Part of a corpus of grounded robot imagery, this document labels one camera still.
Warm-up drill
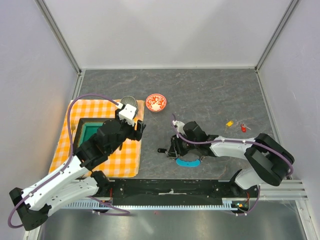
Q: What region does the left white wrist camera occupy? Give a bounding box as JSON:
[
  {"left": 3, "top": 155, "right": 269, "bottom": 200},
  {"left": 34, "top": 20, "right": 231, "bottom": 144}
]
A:
[{"left": 116, "top": 101, "right": 139, "bottom": 126}]

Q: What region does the grey striped mug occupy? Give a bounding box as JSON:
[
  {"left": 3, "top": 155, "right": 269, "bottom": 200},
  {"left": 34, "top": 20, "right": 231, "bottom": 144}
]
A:
[{"left": 120, "top": 96, "right": 139, "bottom": 111}]

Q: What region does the red tag key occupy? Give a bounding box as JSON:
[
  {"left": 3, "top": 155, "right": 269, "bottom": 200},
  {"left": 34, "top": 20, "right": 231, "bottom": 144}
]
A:
[{"left": 240, "top": 123, "right": 251, "bottom": 133}]

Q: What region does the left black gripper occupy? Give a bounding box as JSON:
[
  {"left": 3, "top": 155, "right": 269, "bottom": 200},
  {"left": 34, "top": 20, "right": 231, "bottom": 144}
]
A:
[{"left": 108, "top": 109, "right": 146, "bottom": 155}]

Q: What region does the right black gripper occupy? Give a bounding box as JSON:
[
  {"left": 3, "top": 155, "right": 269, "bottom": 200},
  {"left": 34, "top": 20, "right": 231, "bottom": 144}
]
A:
[{"left": 166, "top": 132, "right": 198, "bottom": 158}]

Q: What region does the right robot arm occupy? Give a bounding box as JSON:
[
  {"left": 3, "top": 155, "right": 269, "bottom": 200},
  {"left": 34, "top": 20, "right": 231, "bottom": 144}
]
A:
[{"left": 165, "top": 119, "right": 295, "bottom": 197}]

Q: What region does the red white patterned bowl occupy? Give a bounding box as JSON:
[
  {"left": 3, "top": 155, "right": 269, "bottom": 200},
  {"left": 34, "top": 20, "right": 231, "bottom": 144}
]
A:
[{"left": 145, "top": 93, "right": 167, "bottom": 113}]

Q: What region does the blue tag keyring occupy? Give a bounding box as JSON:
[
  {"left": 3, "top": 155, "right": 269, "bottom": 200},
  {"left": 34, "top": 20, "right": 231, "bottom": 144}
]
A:
[{"left": 166, "top": 152, "right": 202, "bottom": 168}]

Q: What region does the slotted cable duct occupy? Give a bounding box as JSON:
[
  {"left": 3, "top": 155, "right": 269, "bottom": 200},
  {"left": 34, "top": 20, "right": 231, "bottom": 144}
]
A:
[{"left": 63, "top": 199, "right": 238, "bottom": 211}]

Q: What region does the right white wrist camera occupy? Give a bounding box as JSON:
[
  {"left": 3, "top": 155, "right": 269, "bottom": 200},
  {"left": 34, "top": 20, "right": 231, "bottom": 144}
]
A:
[{"left": 172, "top": 120, "right": 185, "bottom": 135}]

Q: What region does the black teal square plate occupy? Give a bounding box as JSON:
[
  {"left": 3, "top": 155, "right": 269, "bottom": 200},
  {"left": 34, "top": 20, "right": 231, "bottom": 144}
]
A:
[{"left": 73, "top": 118, "right": 107, "bottom": 151}]

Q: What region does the silver fork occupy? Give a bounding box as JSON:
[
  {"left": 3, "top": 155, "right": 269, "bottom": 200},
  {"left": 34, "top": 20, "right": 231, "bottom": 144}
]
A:
[{"left": 70, "top": 120, "right": 76, "bottom": 132}]

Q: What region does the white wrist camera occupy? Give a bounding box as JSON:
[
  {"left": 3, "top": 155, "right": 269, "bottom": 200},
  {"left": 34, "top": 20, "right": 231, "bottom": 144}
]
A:
[
  {"left": 172, "top": 120, "right": 185, "bottom": 135},
  {"left": 116, "top": 101, "right": 139, "bottom": 126}
]

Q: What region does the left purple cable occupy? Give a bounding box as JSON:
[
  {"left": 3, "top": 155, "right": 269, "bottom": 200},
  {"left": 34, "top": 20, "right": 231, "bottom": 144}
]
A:
[{"left": 7, "top": 93, "right": 131, "bottom": 229}]

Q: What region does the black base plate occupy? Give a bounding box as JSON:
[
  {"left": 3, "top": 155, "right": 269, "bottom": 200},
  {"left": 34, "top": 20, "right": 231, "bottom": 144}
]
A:
[{"left": 96, "top": 178, "right": 258, "bottom": 207}]

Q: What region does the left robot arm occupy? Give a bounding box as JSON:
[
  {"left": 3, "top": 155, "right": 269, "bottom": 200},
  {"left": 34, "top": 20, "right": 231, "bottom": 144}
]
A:
[{"left": 9, "top": 118, "right": 146, "bottom": 231}]

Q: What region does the orange checkered cloth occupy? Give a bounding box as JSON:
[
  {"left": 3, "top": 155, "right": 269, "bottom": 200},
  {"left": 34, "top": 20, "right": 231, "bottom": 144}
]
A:
[{"left": 48, "top": 99, "right": 142, "bottom": 178}]

